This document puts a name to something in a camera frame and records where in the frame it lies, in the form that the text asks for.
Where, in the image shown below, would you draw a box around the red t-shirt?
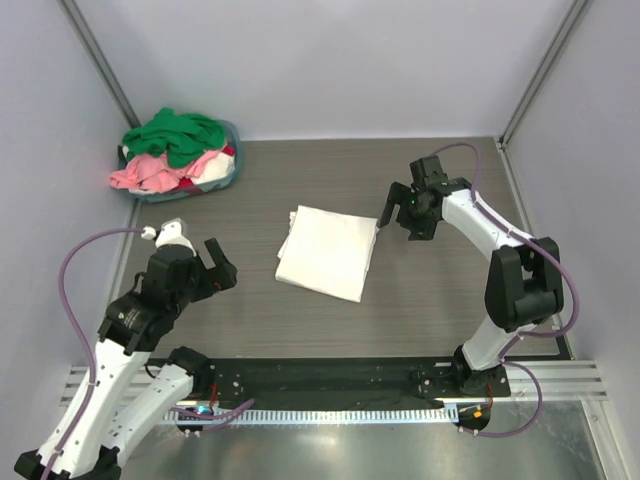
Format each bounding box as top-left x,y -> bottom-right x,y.
178,145 -> 235,190

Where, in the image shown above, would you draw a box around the white t-shirt robot print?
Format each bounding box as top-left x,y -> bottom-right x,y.
275,205 -> 379,303

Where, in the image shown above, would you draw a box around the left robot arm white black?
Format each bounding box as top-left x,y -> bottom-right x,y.
14,238 -> 237,479

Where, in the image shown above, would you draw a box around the right aluminium corner post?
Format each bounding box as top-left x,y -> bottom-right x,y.
498,0 -> 593,150

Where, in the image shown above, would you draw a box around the white slotted cable duct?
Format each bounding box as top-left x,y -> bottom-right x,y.
167,407 -> 460,427

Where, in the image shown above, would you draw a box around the aluminium corner post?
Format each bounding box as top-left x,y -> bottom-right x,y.
57,0 -> 141,128
498,0 -> 593,150

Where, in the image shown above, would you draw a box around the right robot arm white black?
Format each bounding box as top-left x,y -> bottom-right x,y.
378,156 -> 564,396

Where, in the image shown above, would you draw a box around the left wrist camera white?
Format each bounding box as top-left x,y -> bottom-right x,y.
140,218 -> 196,254

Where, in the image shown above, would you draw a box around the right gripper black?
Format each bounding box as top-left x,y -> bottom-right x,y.
379,182 -> 437,241

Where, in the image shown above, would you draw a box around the white t-shirt in basket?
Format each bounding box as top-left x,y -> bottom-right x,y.
190,145 -> 235,185

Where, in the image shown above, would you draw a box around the teal laundry basket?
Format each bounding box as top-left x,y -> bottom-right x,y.
116,120 -> 244,203

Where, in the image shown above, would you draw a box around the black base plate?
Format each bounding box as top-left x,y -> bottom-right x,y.
194,357 -> 511,402

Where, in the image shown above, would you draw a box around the green t-shirt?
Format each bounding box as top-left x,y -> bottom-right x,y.
122,107 -> 227,169

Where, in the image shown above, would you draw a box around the left aluminium corner post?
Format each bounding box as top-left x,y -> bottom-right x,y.
57,0 -> 141,128

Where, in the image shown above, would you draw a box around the pink t-shirt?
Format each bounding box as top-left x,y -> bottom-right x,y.
109,154 -> 189,193

